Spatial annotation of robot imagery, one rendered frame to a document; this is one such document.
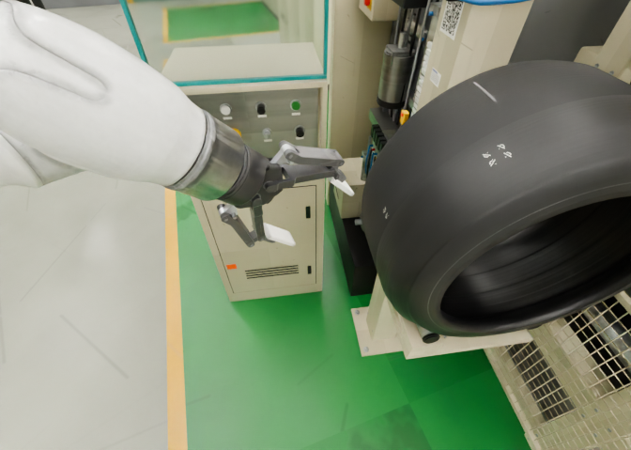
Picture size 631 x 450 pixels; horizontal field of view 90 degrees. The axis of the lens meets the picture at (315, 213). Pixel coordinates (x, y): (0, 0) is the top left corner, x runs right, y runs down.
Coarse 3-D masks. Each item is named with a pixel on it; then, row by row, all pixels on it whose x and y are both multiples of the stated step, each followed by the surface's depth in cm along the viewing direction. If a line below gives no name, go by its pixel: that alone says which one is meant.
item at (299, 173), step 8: (288, 168) 43; (296, 168) 44; (304, 168) 44; (312, 168) 44; (320, 168) 45; (288, 176) 42; (296, 176) 43; (304, 176) 43; (312, 176) 44; (320, 176) 45; (328, 176) 45; (336, 176) 45; (272, 184) 41; (280, 184) 42; (288, 184) 42
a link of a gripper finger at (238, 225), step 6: (222, 204) 43; (222, 216) 42; (228, 216) 42; (228, 222) 43; (234, 222) 44; (240, 222) 46; (234, 228) 45; (240, 228) 46; (246, 228) 49; (240, 234) 47; (246, 234) 47; (246, 240) 48; (252, 240) 49; (252, 246) 50
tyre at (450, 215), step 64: (512, 64) 56; (576, 64) 54; (448, 128) 52; (512, 128) 45; (576, 128) 42; (384, 192) 61; (448, 192) 47; (512, 192) 43; (576, 192) 42; (384, 256) 59; (448, 256) 50; (512, 256) 91; (576, 256) 80; (448, 320) 67; (512, 320) 74
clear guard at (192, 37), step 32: (128, 0) 82; (160, 0) 83; (192, 0) 84; (224, 0) 85; (256, 0) 86; (288, 0) 87; (320, 0) 88; (160, 32) 88; (192, 32) 89; (224, 32) 90; (256, 32) 91; (288, 32) 92; (320, 32) 94; (160, 64) 94; (192, 64) 95; (224, 64) 96; (256, 64) 98; (288, 64) 99; (320, 64) 100
